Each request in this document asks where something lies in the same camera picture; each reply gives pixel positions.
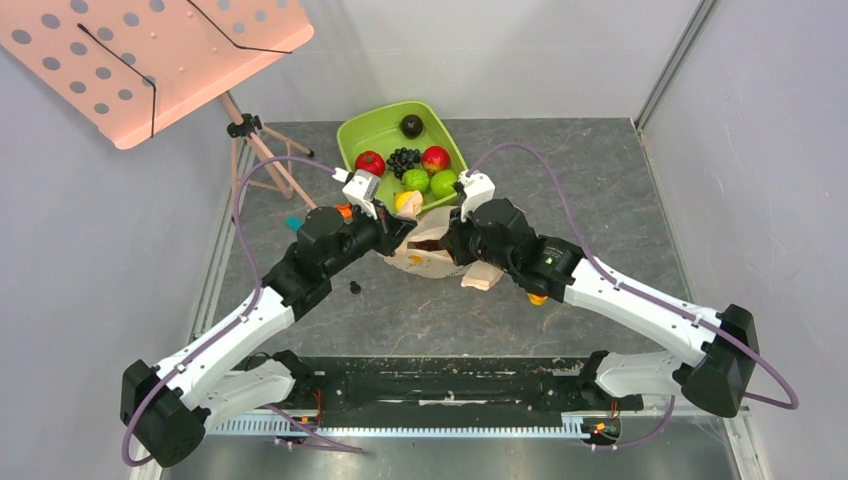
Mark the beige plastic banana-print bag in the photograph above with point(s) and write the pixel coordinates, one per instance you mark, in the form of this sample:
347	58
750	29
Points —
421	253

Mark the orange curved toy block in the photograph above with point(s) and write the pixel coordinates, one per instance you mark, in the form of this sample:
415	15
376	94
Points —
346	211

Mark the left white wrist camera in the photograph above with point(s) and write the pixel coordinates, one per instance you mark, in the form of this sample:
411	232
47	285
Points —
360	189

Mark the dark purple fake plum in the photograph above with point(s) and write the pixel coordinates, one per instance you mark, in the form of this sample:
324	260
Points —
411	126

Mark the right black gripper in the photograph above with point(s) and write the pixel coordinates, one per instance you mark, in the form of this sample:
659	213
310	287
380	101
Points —
453	240

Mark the green bumpy fake fruit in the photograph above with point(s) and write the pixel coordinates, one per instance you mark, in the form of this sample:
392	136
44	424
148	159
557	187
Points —
416	180

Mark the pink music stand tripod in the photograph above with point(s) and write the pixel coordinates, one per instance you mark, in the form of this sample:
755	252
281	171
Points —
245	132

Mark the yellow fake lemon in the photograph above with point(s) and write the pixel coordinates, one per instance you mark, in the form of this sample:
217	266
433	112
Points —
401	199

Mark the black fake grape bunch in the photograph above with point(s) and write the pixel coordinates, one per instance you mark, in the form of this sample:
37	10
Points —
403	160

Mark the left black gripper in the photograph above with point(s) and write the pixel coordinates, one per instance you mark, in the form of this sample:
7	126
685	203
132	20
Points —
391	230

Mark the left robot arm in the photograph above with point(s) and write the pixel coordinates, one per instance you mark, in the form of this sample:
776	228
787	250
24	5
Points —
167	408

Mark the teal toy block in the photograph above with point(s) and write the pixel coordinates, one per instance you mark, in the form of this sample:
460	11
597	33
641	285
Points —
294	223

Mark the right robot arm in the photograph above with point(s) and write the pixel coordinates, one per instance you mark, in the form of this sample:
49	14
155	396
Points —
706	353

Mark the red fake apple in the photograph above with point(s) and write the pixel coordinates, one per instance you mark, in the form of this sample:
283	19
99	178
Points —
435	159

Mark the pink perforated music stand desk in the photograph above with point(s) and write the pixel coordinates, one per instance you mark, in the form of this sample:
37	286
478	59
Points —
133	68

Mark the yellow orange round toy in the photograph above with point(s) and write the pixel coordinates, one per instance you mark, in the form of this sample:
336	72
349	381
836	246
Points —
537	300

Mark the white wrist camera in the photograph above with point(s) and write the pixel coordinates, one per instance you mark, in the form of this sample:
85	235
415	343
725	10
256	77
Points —
476	188
360	189

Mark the red fake pomegranate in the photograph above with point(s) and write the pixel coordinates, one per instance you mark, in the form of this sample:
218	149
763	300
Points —
371	162

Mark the green plastic basin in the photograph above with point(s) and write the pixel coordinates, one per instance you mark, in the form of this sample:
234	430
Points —
379	130

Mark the green fake apple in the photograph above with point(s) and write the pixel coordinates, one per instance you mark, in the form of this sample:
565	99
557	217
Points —
442	183

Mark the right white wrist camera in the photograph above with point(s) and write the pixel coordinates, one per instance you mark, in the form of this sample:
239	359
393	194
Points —
476	188

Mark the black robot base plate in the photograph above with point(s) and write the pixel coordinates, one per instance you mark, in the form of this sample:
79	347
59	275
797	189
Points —
345	383

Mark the aluminium frame rail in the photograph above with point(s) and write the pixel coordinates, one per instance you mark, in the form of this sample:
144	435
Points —
599	430

